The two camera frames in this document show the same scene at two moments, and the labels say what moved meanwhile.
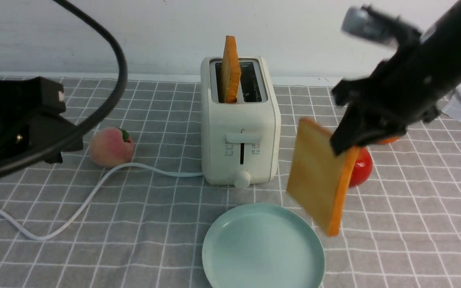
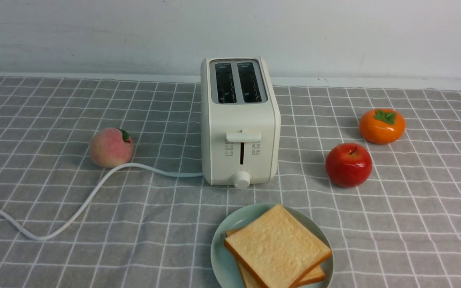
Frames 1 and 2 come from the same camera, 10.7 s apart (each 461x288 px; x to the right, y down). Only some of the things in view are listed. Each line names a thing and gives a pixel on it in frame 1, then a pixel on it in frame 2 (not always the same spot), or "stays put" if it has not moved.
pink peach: x=111 y=147 stays put
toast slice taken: x=317 y=179 -> x=249 y=281
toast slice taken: x=231 y=73 -> x=276 y=249
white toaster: x=240 y=141 stays put
